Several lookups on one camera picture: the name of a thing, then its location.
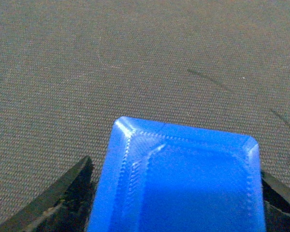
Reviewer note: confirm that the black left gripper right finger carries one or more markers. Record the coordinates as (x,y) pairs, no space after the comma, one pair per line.
(276,199)

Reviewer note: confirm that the blue block part with knob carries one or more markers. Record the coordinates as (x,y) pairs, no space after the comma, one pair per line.
(160,177)

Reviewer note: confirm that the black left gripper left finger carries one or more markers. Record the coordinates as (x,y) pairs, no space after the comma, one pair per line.
(64,207)

